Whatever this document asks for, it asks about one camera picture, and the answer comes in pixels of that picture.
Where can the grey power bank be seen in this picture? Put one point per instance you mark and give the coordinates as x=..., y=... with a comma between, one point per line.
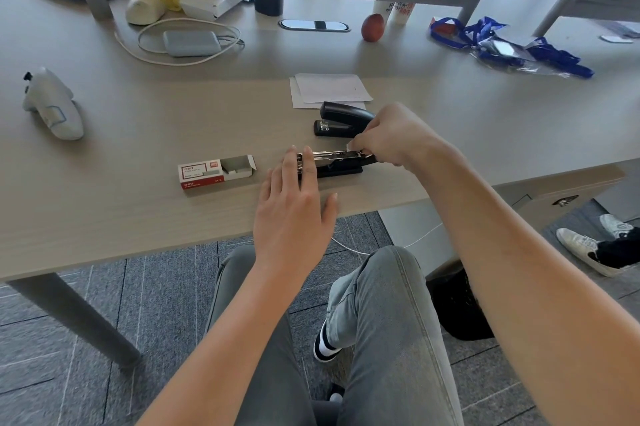
x=191, y=43

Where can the white cardboard box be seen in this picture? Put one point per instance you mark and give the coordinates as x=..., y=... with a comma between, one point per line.
x=210, y=4

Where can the person's right hand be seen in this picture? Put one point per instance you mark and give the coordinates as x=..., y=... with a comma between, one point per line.
x=405, y=138

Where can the person's left leg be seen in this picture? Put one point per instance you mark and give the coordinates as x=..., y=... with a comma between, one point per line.
x=270, y=370

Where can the red white staple box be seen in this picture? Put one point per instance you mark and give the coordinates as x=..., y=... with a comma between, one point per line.
x=200, y=175

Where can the white handheld controller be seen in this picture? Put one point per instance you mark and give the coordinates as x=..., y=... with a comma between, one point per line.
x=52, y=105

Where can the person's left thumb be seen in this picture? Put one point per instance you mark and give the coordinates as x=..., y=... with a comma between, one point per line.
x=330, y=213

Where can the person's left forearm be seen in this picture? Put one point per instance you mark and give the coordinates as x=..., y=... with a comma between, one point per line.
x=240, y=345

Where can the person's left middle finger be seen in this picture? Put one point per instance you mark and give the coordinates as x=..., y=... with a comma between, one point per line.
x=292, y=168

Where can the person's left little finger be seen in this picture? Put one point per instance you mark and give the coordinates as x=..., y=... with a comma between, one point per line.
x=263, y=198

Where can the white paper cup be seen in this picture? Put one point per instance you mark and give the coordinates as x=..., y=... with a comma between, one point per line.
x=401, y=13
x=381, y=10

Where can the black cylindrical cup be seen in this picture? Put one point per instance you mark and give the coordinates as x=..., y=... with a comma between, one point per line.
x=269, y=3

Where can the person's right fingers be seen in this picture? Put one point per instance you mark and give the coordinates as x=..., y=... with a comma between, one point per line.
x=372, y=138

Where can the black stapler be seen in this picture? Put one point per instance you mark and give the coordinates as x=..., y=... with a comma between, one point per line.
x=340, y=169

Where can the black floor bag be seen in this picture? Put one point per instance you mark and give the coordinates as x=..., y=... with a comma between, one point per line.
x=460, y=305

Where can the person's right leg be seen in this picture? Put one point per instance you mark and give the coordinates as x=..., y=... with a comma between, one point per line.
x=395, y=330

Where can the beige drawer cabinet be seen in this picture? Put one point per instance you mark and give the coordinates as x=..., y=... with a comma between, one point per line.
x=525, y=205

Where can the clear plastic bag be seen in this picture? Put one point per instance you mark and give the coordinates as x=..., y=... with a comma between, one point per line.
x=502, y=53

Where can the red apple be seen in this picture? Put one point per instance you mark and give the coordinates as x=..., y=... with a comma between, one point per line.
x=373, y=28

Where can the person's left hand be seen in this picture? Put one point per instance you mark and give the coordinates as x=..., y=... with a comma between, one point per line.
x=290, y=225

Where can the grey table leg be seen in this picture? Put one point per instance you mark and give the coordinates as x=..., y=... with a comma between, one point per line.
x=75, y=320

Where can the cabinet key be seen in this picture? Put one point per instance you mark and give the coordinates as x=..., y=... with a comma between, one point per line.
x=566, y=201

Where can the white card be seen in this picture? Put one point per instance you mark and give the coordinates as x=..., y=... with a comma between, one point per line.
x=616, y=39

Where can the cream computer mouse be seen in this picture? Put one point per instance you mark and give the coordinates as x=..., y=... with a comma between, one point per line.
x=144, y=9

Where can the person's right forearm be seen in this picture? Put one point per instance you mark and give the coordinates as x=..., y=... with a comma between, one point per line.
x=525, y=280

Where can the person's leg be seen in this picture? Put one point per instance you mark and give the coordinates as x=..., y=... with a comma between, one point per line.
x=395, y=330
x=620, y=250
x=270, y=370

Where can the white paper sheet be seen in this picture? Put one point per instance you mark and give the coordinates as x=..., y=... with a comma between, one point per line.
x=330, y=86
x=294, y=99

